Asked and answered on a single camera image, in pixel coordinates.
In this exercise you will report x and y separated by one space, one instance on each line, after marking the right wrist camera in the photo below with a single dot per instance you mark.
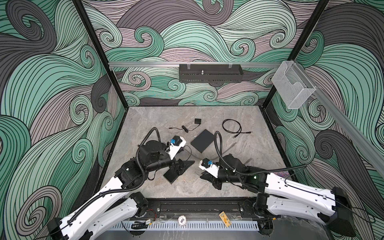
210 167

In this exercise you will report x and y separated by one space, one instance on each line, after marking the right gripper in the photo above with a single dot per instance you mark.
214 180

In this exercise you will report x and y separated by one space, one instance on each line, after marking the black wall tray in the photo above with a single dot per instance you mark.
210 73

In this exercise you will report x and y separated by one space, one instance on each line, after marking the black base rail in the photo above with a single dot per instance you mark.
210 205

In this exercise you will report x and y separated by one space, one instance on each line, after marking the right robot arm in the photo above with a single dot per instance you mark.
278 196

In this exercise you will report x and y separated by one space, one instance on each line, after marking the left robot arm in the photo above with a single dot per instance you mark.
119 199

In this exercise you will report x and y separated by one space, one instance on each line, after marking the white slotted cable duct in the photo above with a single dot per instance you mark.
248 226

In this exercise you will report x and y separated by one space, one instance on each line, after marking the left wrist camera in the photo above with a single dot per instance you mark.
175 144

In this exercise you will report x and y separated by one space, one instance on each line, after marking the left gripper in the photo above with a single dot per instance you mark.
180 169

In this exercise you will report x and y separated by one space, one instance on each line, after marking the yellow tag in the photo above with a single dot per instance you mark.
225 219

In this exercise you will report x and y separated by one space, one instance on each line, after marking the ribbed black network switch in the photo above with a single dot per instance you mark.
171 178

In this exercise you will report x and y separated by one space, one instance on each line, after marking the clear acrylic wall holder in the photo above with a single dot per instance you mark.
293 84

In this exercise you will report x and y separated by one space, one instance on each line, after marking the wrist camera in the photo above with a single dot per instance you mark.
175 144
210 167

